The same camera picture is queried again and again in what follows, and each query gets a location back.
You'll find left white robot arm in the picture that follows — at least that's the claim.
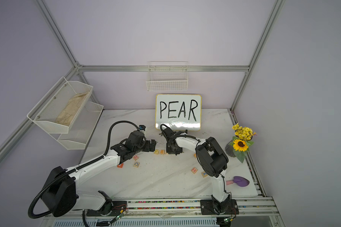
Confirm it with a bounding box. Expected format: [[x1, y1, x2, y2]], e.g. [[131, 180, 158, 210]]
[[27, 125, 157, 219]]

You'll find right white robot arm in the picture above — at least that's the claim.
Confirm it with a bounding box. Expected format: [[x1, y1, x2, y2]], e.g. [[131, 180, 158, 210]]
[[160, 124, 234, 215]]

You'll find wooden block letter Q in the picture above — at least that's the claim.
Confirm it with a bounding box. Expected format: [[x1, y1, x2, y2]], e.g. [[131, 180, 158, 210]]
[[133, 161, 140, 167]]

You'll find white PEAR whiteboard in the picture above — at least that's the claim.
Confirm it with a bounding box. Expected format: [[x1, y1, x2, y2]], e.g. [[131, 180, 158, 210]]
[[155, 94, 202, 131]]

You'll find wooden block red H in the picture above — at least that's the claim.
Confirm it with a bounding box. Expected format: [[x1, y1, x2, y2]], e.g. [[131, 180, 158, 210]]
[[191, 167, 198, 174]]

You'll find white mesh lower shelf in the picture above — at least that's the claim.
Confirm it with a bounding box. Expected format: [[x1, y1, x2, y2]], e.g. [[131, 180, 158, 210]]
[[57, 101, 103, 150]]

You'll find white mesh shelf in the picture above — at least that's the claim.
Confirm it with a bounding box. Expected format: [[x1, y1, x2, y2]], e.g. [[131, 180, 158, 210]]
[[27, 77, 93, 134], [57, 101, 103, 150]]

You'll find yellow flower bouquet pot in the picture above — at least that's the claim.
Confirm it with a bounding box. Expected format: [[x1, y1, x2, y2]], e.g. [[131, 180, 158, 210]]
[[225, 124, 257, 163]]

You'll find beige cloth in shelf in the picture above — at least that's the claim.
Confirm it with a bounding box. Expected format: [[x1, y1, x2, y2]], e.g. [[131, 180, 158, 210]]
[[55, 92, 89, 126]]

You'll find purple pink toy shovel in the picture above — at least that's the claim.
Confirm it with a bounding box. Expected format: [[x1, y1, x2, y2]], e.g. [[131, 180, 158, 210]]
[[226, 176, 250, 187]]

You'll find white mesh upper shelf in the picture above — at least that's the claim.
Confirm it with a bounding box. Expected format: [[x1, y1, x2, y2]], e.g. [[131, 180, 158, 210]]
[[27, 77, 93, 134]]

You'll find white wire wall basket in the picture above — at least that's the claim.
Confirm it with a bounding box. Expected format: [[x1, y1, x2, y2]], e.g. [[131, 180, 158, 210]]
[[146, 61, 188, 92]]

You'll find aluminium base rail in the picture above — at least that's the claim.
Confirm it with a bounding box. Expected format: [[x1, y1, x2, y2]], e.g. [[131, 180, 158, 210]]
[[44, 197, 280, 220]]

